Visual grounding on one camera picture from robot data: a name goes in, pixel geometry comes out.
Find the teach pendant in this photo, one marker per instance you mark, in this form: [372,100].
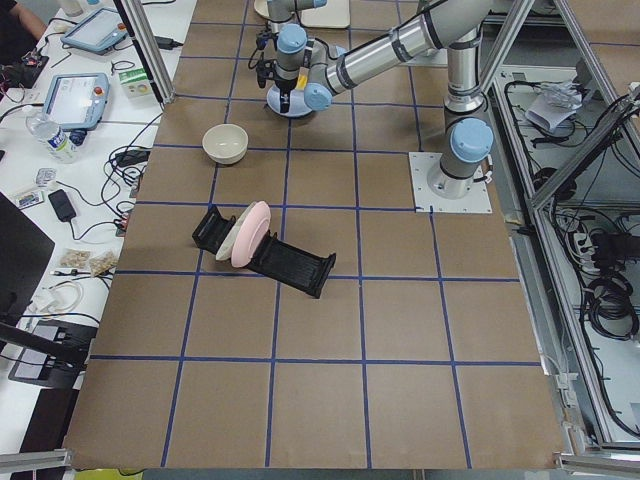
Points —
[77,101]
[98,33]

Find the clear water bottle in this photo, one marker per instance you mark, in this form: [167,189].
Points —
[50,134]

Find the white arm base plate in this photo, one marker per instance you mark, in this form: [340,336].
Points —
[435,192]

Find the black plate rack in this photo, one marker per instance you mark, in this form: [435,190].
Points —
[273,258]

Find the cream plate under lemon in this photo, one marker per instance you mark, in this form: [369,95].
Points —
[261,8]

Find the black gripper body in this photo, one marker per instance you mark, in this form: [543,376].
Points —
[285,87]

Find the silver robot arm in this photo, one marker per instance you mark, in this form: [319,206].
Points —
[285,29]
[453,26]

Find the black monitor stand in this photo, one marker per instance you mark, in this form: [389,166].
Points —
[55,352]

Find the light blue plate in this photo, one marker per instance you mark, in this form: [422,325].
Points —
[296,106]

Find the aluminium frame post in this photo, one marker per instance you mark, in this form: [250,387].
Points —
[139,29]

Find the cream ceramic bowl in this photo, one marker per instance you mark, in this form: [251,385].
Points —
[225,144]

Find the cream plate in rack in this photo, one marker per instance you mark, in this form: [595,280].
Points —
[225,250]

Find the green white box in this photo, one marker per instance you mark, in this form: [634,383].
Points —
[135,83]

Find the bag of nuts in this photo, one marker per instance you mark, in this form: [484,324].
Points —
[102,263]
[75,259]

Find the upper teach pendant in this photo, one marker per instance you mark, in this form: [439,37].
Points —
[98,33]

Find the black power adapter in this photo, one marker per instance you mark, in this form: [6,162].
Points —
[62,205]

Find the pink plate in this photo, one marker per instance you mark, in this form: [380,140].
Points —
[254,224]

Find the white rectangular tray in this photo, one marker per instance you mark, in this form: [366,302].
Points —
[335,14]

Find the lower teach pendant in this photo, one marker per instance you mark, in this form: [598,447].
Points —
[77,101]

